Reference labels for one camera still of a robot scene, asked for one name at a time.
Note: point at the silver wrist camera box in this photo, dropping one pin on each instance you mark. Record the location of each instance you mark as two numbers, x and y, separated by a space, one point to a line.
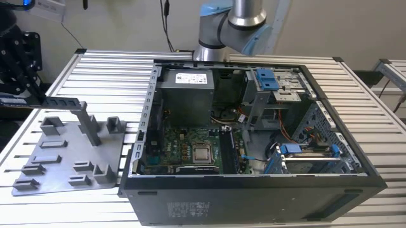
51 9

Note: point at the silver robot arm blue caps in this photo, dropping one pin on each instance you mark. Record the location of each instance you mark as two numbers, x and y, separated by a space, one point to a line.
222 31

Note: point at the disk bay with blue carrier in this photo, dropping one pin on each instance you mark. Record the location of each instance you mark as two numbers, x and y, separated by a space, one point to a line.
305 156

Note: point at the installed blue-label RAM stick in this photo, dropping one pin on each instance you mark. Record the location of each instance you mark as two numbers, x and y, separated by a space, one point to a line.
237 152

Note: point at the black graphics card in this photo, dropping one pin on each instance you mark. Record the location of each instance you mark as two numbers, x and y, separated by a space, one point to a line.
197 169

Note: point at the aluminium slat side table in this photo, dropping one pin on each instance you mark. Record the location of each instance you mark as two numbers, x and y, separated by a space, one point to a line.
392 71

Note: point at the black open PC case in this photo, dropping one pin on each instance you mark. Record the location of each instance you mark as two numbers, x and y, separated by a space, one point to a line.
254 202

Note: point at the green Dell motherboard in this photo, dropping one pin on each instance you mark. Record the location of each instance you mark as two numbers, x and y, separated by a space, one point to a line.
171 145

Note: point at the grey Dell power supply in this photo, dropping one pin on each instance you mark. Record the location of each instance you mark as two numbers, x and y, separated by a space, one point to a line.
187 104

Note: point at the grey plastic parts rack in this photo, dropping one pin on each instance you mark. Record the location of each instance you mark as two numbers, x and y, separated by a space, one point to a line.
70 161

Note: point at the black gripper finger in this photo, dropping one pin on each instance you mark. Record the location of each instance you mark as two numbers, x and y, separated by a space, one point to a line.
34 50
30 78

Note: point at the CPU socket with silver CPU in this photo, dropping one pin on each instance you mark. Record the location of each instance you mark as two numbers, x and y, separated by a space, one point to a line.
202 154

